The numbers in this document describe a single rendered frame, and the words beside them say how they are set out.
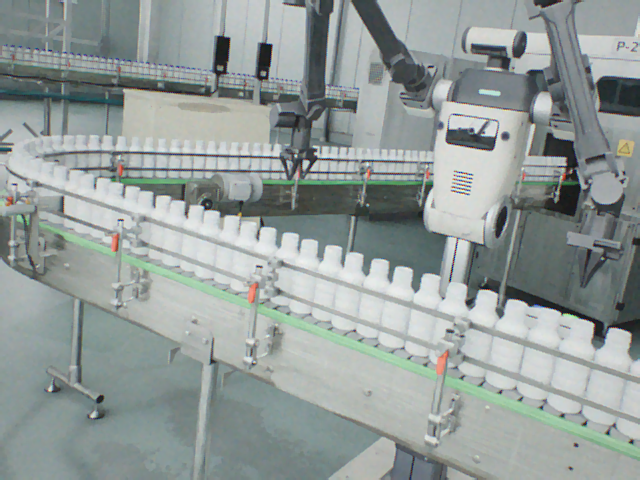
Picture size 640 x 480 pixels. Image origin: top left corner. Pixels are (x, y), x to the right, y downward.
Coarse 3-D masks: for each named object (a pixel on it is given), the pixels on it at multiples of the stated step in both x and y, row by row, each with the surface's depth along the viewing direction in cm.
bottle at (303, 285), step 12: (312, 240) 152; (300, 252) 150; (312, 252) 149; (300, 264) 149; (312, 264) 149; (300, 276) 149; (312, 276) 150; (300, 288) 150; (312, 288) 151; (312, 300) 152; (300, 312) 151
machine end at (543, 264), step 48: (528, 48) 498; (624, 48) 442; (624, 96) 448; (624, 144) 449; (624, 192) 451; (528, 240) 510; (624, 240) 452; (528, 288) 512; (576, 288) 481; (624, 288) 458
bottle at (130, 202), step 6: (126, 192) 181; (132, 192) 180; (138, 192) 181; (126, 198) 181; (132, 198) 181; (126, 204) 180; (132, 204) 180; (132, 210) 180; (120, 216) 182; (126, 216) 181; (126, 222) 181; (132, 222) 181; (126, 246) 183
